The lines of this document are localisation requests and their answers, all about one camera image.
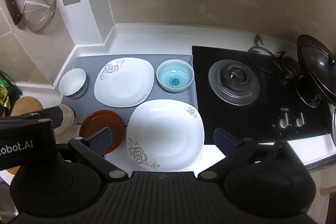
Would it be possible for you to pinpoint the grey dish mat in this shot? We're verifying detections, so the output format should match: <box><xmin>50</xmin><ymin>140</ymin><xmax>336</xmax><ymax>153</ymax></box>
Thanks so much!
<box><xmin>61</xmin><ymin>54</ymin><xmax>198</xmax><ymax>125</ymax></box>

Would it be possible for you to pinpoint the gas stove burner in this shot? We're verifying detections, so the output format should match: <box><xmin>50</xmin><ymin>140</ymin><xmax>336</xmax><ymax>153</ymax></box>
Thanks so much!
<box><xmin>192</xmin><ymin>46</ymin><xmax>332</xmax><ymax>145</ymax></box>

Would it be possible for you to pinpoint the brown round plate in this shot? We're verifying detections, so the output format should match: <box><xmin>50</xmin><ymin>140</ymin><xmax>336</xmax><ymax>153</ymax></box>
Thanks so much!
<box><xmin>79</xmin><ymin>110</ymin><xmax>126</xmax><ymax>157</ymax></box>

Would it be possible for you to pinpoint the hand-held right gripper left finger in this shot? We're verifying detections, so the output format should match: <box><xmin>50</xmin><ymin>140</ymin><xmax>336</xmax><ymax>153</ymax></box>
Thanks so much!
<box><xmin>69</xmin><ymin>127</ymin><xmax>129</xmax><ymax>182</ymax></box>

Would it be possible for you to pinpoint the cream white bowl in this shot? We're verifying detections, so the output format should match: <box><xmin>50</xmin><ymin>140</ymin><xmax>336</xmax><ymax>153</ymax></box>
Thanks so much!
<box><xmin>52</xmin><ymin>105</ymin><xmax>78</xmax><ymax>144</ymax></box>

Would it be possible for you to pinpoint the wooden cutting board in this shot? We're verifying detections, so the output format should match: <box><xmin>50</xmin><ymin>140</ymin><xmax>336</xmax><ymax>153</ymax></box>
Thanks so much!
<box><xmin>10</xmin><ymin>96</ymin><xmax>44</xmax><ymax>117</ymax></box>

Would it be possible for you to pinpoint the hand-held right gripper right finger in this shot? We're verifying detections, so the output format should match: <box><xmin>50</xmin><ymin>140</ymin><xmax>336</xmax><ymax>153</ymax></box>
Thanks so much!
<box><xmin>198</xmin><ymin>128</ymin><xmax>297</xmax><ymax>181</ymax></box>

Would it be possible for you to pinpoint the silver stove knob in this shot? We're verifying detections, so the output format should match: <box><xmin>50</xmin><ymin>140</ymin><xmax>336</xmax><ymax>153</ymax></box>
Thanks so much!
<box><xmin>294</xmin><ymin>112</ymin><xmax>306</xmax><ymax>128</ymax></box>
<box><xmin>279</xmin><ymin>112</ymin><xmax>291</xmax><ymax>128</ymax></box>

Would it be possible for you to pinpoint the wok with glass lid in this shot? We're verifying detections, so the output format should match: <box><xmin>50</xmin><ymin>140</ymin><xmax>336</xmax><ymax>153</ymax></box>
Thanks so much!
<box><xmin>294</xmin><ymin>34</ymin><xmax>336</xmax><ymax>108</ymax></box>

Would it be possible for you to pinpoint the white bowl with blue pattern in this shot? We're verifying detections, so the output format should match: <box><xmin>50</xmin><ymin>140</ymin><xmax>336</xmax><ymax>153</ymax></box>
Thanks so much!
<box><xmin>58</xmin><ymin>68</ymin><xmax>88</xmax><ymax>99</ymax></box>

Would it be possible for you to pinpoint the green snack packet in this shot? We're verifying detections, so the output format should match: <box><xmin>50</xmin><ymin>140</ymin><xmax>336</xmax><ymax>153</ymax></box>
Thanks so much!
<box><xmin>0</xmin><ymin>72</ymin><xmax>11</xmax><ymax>109</ymax></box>

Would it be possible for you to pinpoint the white floral square plate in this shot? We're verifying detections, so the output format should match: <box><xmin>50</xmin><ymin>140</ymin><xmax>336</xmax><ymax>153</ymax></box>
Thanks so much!
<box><xmin>126</xmin><ymin>99</ymin><xmax>205</xmax><ymax>171</ymax></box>
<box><xmin>94</xmin><ymin>57</ymin><xmax>155</xmax><ymax>108</ymax></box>

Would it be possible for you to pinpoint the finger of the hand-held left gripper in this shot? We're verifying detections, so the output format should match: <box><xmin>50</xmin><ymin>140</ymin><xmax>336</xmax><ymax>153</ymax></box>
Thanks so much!
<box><xmin>21</xmin><ymin>106</ymin><xmax>65</xmax><ymax>132</ymax></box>

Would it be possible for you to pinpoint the black pan support ring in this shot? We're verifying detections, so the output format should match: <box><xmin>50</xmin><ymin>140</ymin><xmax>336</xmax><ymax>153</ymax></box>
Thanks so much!
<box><xmin>248</xmin><ymin>34</ymin><xmax>286</xmax><ymax>73</ymax></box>

